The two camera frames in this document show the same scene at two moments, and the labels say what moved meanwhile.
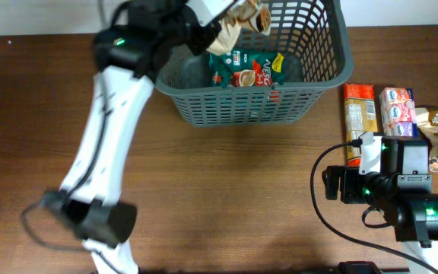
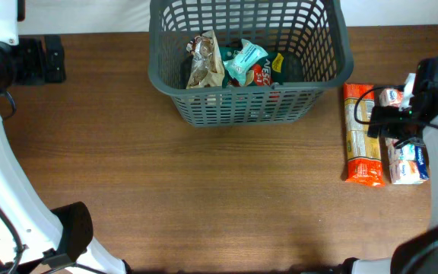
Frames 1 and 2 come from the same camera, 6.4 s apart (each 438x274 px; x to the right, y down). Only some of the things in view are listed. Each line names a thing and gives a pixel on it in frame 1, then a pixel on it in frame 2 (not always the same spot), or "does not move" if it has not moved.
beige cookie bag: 242,14 → 207,67
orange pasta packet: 360,116 does not move
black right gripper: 345,184 → 382,122
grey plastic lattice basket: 312,36 does not move
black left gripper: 202,39 → 36,60
